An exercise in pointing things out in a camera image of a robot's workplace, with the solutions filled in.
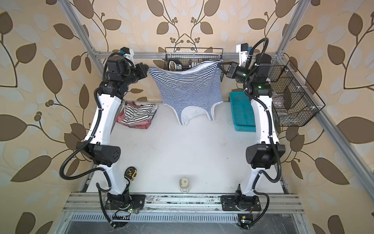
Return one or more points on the red striped folded tank top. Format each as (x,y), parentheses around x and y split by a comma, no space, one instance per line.
(144,125)

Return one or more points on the back wall wire basket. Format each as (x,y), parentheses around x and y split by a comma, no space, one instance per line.
(185,58)

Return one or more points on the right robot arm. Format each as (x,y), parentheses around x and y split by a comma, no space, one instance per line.
(264,156)

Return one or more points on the aluminium front rail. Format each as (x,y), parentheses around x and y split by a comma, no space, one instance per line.
(176,207)

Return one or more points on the wall wire basket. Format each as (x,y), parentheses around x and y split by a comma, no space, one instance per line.
(185,58)
(295,97)

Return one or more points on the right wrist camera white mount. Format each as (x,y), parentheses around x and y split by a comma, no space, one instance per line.
(243,51)

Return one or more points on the right wall wire basket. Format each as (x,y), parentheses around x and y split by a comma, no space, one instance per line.
(295,97)

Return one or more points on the navy striped tank top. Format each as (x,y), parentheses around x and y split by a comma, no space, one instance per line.
(192,92)

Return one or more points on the small white jar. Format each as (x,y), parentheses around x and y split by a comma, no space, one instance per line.
(184,184)

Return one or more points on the yellow black tape measure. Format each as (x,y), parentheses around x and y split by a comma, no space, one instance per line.
(130,173)

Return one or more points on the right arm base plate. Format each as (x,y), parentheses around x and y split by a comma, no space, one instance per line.
(241,203)

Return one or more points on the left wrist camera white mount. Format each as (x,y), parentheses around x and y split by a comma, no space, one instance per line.
(128,53)

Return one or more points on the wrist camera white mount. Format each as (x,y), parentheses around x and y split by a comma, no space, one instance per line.
(243,51)
(128,53)

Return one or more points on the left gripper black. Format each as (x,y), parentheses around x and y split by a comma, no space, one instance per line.
(141,72)

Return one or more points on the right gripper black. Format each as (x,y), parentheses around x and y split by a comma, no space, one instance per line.
(233,70)

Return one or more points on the black tool set in basket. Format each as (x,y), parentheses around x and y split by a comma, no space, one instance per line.
(176,64)

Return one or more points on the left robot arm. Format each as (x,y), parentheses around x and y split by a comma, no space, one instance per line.
(119,73)

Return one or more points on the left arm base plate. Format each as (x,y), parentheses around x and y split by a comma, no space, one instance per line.
(137,201)

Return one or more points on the black white striped tank top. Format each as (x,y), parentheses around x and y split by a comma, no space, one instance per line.
(138,114)

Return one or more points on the teal plastic basket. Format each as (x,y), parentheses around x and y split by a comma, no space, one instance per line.
(242,112)

